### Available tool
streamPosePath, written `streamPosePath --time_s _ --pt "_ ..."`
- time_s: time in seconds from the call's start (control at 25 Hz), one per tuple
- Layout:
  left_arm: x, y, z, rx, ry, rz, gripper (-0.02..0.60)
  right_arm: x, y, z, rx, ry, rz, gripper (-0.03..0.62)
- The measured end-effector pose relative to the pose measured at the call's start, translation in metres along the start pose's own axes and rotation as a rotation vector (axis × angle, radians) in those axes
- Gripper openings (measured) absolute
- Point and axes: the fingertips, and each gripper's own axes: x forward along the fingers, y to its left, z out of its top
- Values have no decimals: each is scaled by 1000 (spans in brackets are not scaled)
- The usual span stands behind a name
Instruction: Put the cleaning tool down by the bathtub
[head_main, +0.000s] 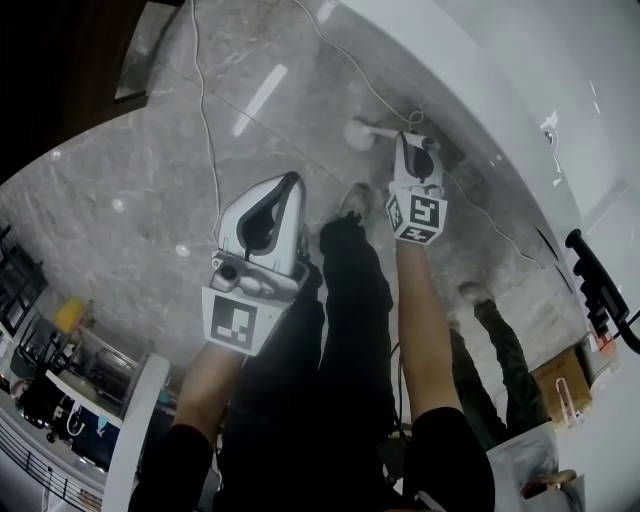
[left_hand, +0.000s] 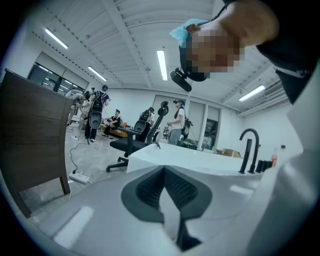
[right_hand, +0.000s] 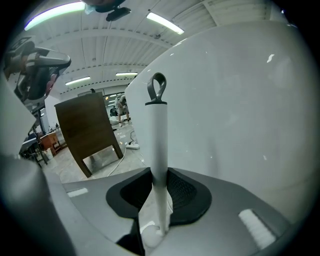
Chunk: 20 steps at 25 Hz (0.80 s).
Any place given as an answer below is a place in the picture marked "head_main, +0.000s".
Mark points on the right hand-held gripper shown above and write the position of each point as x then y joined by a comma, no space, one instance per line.
422,212

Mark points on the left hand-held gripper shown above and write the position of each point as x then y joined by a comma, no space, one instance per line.
235,320

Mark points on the white bathtub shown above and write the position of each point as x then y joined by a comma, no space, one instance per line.
500,75

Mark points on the person's right forearm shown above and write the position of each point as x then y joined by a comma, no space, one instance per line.
420,325

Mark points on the person's left forearm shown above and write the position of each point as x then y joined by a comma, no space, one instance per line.
205,390

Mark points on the person's grey shoe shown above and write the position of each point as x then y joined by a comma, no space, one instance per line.
356,200

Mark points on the person's black trousers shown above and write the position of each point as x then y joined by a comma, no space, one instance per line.
300,375

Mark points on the black faucet knob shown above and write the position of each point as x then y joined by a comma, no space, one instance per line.
596,313
589,291
581,269

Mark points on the black hand shower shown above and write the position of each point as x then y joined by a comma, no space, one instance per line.
597,272

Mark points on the yellow container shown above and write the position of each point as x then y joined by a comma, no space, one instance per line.
69,315

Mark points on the white counter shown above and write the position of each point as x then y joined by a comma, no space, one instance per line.
135,425

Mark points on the black metal shelf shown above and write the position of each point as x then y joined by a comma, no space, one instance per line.
20,280

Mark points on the small cardboard box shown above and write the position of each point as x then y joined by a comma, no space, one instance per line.
557,370

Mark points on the dark wooden sink cabinet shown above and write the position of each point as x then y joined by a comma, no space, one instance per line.
75,50

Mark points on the pink bottle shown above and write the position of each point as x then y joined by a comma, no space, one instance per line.
602,345

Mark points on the person's black top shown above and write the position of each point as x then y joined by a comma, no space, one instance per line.
170,470

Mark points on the black curved faucet spout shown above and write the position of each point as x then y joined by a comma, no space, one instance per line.
631,342

